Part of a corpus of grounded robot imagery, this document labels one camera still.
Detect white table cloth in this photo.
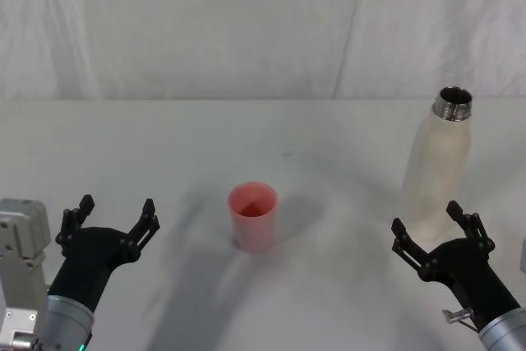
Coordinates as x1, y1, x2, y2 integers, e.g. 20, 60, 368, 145
0, 98, 526, 351

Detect cream vacuum bottle steel neck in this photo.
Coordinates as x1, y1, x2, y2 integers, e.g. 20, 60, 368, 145
398, 85, 475, 242

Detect white curtain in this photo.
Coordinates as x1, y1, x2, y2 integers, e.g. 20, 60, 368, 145
0, 0, 526, 102

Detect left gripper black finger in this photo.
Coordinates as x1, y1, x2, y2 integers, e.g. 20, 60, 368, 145
119, 197, 161, 264
54, 193, 96, 247

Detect thin cable with silver plug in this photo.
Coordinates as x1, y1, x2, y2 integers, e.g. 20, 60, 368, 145
441, 307, 480, 333

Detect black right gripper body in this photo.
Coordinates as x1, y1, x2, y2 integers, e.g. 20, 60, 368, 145
419, 237, 522, 328

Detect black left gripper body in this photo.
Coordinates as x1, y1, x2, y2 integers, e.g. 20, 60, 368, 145
47, 225, 138, 312

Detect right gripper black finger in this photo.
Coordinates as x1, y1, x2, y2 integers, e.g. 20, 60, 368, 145
445, 200, 496, 254
390, 217, 437, 283

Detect pink plastic cup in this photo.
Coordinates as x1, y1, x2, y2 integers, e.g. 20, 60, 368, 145
227, 180, 280, 254

